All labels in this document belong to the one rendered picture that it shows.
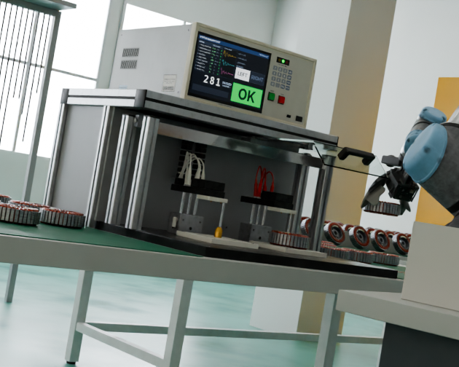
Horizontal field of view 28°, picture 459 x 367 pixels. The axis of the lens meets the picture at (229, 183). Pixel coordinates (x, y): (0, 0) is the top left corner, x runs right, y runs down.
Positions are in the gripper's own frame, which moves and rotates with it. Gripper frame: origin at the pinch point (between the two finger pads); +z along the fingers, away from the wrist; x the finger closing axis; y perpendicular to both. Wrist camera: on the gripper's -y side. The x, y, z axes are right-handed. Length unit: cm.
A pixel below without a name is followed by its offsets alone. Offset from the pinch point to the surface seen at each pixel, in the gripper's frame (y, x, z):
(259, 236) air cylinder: 8.6, -37.3, 10.2
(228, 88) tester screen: -8, -55, -24
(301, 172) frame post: -12.4, -22.3, -0.2
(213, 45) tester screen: -12, -62, -34
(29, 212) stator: 36, -105, -7
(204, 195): 17, -60, -6
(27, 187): -289, -55, 212
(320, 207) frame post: 0.8, -19.1, 2.6
